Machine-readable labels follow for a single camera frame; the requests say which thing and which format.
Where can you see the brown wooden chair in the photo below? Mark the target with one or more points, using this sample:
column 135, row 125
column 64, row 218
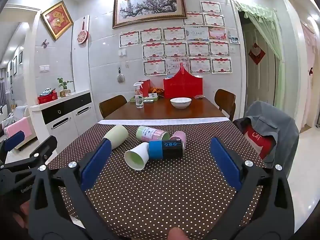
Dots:
column 225, row 101
column 112, row 105

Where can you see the clear spray bottle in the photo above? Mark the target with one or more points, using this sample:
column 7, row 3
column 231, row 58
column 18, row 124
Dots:
column 139, row 100

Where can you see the black picture frame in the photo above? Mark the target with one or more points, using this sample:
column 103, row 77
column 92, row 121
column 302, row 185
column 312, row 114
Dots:
column 14, row 65
column 20, row 57

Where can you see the potted green plant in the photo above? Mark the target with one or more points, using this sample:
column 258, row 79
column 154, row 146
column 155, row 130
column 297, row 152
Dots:
column 64, row 85

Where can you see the snack packet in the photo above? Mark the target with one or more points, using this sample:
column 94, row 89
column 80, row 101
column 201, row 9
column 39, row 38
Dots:
column 157, row 90

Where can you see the butterfly wall decoration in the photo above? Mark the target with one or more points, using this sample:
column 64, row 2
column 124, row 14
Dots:
column 45, row 43

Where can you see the person's right hand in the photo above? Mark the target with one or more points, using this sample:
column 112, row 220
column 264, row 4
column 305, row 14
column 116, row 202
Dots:
column 177, row 234

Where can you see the framed red picture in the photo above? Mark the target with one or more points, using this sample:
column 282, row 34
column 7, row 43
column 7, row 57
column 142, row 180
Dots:
column 57, row 20

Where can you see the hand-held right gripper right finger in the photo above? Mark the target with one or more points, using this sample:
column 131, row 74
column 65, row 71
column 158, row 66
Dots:
column 225, row 162

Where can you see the white wall switch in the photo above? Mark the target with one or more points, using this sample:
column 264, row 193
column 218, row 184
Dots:
column 44, row 68
column 122, row 52

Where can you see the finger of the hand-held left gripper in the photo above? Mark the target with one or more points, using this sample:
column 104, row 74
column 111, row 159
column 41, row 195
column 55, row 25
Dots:
column 15, row 140
column 42, row 150

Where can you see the red diamond door ornament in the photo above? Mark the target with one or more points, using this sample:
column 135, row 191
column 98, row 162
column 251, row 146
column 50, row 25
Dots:
column 256, row 53

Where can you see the smartphone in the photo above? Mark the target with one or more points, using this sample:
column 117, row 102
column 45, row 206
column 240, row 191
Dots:
column 149, row 101

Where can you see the grey jacket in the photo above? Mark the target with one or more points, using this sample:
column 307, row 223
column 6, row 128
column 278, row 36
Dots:
column 275, row 117

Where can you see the brown polka dot tablecloth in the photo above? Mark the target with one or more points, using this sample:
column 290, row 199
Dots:
column 150, row 192

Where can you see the green tray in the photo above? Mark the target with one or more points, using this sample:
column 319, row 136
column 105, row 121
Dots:
column 156, row 98

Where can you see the blue and black can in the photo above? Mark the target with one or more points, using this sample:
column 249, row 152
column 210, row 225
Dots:
column 170, row 150

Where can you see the white and black sideboard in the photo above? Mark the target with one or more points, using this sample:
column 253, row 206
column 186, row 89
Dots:
column 70, row 115

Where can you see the framed plum blossom painting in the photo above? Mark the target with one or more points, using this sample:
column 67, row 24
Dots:
column 150, row 6

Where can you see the green lace curtain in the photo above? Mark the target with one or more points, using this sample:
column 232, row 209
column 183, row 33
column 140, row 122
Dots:
column 267, row 30

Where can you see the white paper cup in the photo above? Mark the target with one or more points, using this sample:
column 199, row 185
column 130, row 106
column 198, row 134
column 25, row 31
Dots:
column 140, row 152

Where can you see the person's left hand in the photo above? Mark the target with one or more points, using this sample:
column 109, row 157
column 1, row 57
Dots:
column 21, row 211

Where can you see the white cloth strip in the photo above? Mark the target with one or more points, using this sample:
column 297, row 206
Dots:
column 162, row 121

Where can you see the red gift bag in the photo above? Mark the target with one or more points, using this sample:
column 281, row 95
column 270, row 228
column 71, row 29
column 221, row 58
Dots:
column 182, row 87

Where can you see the red gift box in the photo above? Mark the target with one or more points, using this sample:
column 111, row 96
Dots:
column 47, row 98

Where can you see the small wall photo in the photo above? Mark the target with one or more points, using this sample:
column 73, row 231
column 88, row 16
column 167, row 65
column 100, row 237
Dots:
column 233, row 40

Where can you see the white bowl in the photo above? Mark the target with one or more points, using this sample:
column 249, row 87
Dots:
column 180, row 102

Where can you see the pink towel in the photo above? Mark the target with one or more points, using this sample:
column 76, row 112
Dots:
column 17, row 127

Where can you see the small red box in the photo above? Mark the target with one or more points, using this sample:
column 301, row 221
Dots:
column 145, row 87

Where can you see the red printed cloth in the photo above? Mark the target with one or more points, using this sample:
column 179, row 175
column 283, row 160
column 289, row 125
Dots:
column 257, row 142

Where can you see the beige green cup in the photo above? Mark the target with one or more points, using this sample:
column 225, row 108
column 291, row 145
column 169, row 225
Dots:
column 117, row 135

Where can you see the green and pink can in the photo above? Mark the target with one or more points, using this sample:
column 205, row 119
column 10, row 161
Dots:
column 152, row 133

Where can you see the pink cup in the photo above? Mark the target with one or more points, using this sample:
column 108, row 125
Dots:
column 180, row 136

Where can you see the white door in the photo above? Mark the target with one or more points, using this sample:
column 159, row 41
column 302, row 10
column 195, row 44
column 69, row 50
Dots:
column 255, row 85

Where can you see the group of wall certificates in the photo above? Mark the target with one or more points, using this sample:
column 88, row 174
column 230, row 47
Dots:
column 175, row 50

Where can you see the white sofa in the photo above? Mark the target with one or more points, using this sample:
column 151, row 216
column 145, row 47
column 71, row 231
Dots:
column 18, row 112

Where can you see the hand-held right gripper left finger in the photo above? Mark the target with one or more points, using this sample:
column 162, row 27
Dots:
column 96, row 162

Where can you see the red round hanging ornament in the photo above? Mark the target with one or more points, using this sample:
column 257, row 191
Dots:
column 82, row 36

